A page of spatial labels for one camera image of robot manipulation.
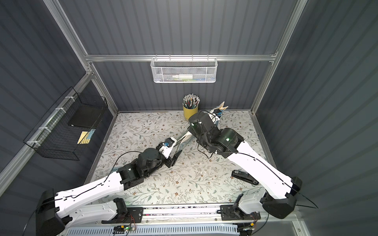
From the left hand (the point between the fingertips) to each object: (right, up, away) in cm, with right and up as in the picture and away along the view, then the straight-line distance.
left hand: (176, 147), depth 70 cm
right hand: (+7, +11, -6) cm, 14 cm away
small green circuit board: (-27, -40, 0) cm, 48 cm away
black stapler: (+39, -19, +15) cm, 46 cm away
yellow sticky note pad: (-40, +6, -6) cm, 40 cm away
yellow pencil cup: (+5, +20, +34) cm, 40 cm away
